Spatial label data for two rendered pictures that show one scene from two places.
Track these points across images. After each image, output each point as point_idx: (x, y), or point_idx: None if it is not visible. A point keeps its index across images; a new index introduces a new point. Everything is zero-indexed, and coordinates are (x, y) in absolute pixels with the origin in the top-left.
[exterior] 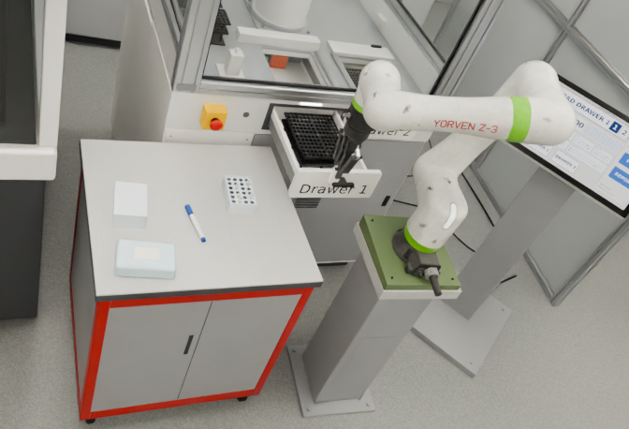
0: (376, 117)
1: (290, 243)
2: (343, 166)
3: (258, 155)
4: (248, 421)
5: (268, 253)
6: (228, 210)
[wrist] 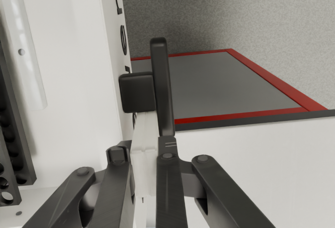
0: None
1: (248, 167)
2: (209, 225)
3: None
4: (240, 51)
5: (273, 214)
6: None
